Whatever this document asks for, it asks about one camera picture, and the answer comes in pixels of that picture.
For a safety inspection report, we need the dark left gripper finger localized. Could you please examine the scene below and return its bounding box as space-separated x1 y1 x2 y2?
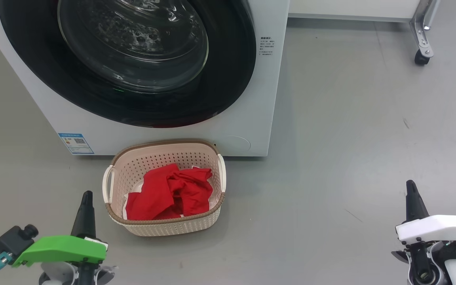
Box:
71 190 97 239

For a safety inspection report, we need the white partition panel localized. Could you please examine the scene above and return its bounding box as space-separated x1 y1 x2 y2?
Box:
289 0 422 22

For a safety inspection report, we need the blue energy label sticker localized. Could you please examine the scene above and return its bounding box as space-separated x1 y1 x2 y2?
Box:
58 133 95 155

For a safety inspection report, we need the white washing machine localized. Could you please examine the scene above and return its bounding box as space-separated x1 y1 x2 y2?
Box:
0 0 291 157

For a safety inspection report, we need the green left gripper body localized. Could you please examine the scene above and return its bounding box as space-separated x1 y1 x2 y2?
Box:
12 235 108 268

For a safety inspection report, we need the grey metal caster leg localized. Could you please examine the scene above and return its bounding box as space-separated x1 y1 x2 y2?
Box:
409 0 441 66

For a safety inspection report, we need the cream perforated laundry basket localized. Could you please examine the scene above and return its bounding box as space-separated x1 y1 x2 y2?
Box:
102 139 227 237

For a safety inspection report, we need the red garment with white stripes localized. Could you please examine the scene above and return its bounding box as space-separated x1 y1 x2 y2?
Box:
125 163 214 221

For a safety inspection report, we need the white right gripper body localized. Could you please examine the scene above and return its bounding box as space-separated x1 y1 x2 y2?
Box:
395 215 456 244

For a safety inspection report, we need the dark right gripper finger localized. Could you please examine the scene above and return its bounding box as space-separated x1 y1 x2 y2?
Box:
405 180 430 222

